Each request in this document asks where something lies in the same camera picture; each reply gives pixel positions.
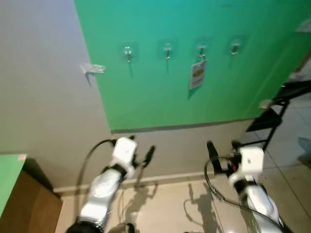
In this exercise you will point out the white key tag yellow print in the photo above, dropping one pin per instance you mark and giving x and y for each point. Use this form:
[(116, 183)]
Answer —
[(197, 74)]

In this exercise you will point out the brown cardboard box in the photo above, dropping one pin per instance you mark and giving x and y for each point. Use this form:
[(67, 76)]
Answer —
[(34, 208)]

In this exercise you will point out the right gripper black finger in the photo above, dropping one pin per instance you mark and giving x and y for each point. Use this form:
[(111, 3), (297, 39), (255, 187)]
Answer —
[(235, 144), (212, 154)]

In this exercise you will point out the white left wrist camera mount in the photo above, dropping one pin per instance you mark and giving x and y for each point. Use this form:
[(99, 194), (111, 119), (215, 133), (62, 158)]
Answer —
[(124, 151)]

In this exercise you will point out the large green wall board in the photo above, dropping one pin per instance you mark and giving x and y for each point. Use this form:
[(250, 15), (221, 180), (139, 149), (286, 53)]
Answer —
[(155, 97)]

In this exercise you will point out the white tape piece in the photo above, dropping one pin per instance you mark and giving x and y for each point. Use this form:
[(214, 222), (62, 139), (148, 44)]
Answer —
[(93, 68), (304, 25), (266, 103)]

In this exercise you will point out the robot left leg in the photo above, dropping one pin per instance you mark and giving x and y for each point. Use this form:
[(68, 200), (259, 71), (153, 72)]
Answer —
[(129, 227)]

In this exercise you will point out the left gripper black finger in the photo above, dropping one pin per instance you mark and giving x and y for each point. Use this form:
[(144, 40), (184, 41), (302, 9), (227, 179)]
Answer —
[(131, 138), (149, 154)]

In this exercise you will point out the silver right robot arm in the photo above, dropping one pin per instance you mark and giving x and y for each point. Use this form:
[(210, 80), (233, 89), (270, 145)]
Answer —
[(260, 201)]

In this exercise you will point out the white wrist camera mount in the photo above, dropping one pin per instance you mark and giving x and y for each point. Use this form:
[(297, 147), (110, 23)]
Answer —
[(124, 151), (251, 159)]

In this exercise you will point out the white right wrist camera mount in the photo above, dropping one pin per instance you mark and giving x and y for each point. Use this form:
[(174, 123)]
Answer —
[(251, 159)]

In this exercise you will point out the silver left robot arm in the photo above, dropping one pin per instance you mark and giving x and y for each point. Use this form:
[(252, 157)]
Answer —
[(104, 189)]

